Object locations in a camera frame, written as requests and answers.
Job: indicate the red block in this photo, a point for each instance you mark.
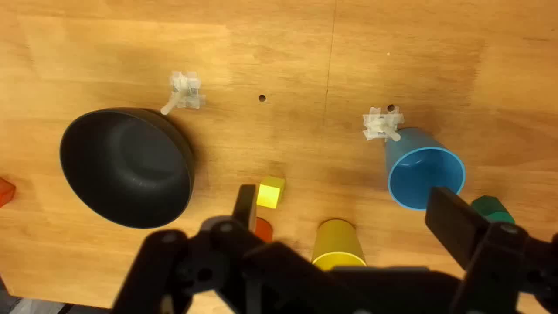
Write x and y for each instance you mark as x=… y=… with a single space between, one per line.
x=6 y=192

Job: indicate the black bowl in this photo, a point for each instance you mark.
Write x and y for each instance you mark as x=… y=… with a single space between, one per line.
x=128 y=168

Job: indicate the orange plastic cup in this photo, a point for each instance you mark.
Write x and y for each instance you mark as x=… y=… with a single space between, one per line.
x=264 y=229

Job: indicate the green block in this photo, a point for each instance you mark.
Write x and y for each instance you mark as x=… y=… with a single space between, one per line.
x=494 y=210

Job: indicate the blue plastic cup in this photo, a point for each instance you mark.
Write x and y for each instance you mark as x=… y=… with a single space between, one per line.
x=416 y=171

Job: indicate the white tape wad with strip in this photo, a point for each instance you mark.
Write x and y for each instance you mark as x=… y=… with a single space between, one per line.
x=381 y=124
x=188 y=93

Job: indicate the yellow block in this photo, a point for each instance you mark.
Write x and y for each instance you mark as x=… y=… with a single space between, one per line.
x=271 y=194

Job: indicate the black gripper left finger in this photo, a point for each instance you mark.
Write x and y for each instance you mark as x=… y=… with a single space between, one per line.
x=247 y=203

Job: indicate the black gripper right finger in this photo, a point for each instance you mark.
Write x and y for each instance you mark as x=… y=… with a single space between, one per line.
x=456 y=215

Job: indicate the yellow plastic cup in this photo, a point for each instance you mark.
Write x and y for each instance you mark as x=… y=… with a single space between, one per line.
x=337 y=237

